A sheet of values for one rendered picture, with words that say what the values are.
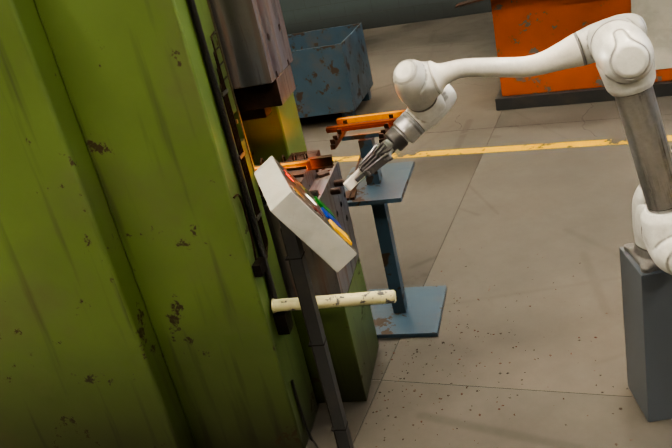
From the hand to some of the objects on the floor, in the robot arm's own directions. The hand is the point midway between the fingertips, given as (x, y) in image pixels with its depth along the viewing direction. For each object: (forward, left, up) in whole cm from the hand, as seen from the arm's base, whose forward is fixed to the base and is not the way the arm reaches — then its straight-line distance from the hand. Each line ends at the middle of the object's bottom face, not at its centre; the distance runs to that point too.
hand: (354, 179), depth 227 cm
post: (+21, +15, -107) cm, 110 cm away
